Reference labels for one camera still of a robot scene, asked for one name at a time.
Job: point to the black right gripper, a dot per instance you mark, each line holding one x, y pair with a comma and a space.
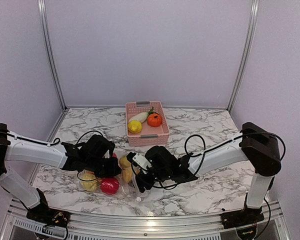
139, 178

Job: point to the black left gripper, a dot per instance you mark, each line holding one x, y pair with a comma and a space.
115, 169

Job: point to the peach fake fruit with leaf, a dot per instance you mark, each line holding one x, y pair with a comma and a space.
127, 175

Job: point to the clear zip top bag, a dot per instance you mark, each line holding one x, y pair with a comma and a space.
122, 186

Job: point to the yellow fake lemon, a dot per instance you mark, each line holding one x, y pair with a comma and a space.
134, 127

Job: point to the orange fake pumpkin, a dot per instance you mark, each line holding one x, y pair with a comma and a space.
154, 120

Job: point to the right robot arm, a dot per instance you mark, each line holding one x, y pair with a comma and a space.
252, 144

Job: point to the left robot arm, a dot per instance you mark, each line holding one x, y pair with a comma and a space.
95, 155

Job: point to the red fake pepper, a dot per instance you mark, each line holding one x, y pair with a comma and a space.
109, 185

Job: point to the pale yellow fake fruit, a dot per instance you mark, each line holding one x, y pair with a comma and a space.
90, 182

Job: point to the pink perforated plastic basket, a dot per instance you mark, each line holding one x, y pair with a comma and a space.
149, 136

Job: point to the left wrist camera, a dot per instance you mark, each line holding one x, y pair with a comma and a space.
110, 147

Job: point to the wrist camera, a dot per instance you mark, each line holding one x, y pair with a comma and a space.
110, 147
139, 161

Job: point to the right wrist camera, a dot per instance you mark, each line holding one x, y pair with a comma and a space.
139, 161

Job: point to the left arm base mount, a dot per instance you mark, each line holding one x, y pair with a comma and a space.
49, 216

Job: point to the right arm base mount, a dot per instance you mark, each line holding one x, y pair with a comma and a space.
243, 217

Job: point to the front aluminium rail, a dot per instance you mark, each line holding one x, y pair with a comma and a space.
89, 226

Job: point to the left aluminium frame post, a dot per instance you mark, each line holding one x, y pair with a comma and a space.
49, 51

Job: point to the aluminium frame post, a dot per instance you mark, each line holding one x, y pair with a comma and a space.
49, 51
251, 29

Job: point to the right aluminium frame post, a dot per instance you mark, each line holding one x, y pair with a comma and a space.
251, 29

